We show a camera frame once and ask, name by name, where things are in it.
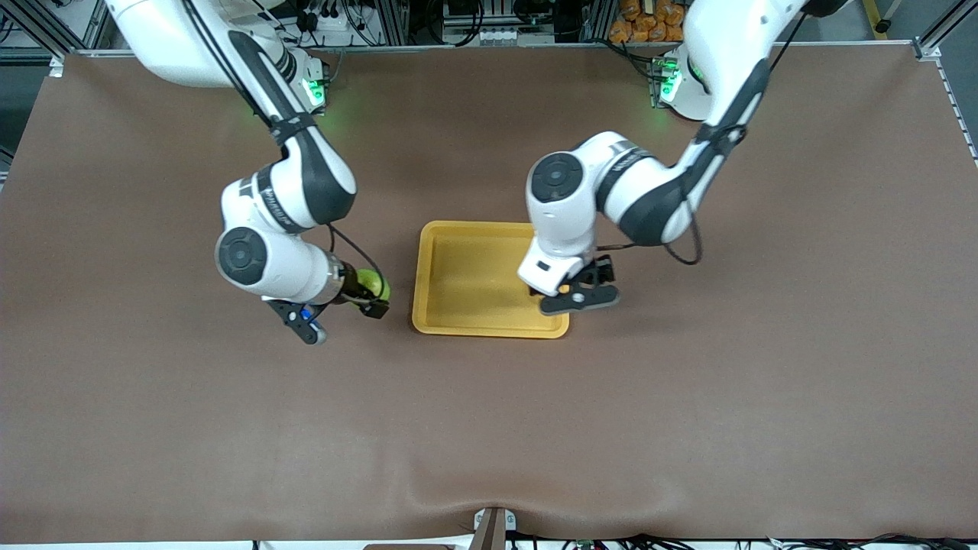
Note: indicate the orange bagged items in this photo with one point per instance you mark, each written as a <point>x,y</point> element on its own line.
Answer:
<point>642,23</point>

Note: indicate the aluminium table edge rail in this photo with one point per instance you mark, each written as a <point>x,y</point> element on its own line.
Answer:
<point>458,49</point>

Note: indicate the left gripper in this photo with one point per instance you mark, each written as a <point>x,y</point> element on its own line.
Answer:
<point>602,270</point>

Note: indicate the metal table clamp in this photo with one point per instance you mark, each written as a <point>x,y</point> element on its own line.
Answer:
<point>493,527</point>

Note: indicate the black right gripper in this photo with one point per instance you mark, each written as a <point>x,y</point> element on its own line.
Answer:
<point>352,286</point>

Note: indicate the green apple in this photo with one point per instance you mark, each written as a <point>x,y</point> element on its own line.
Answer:
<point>374,286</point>

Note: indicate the yellow plastic tray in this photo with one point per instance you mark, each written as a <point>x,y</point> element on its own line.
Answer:
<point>466,283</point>

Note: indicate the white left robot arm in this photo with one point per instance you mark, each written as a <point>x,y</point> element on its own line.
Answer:
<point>649,191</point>

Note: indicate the brown table mat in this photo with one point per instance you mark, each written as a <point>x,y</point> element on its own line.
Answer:
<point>489,428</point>

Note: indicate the white power strip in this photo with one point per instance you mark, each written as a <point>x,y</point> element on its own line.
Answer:
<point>332,29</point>

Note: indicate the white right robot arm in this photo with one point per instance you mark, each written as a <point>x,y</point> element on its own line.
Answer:
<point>306,176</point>

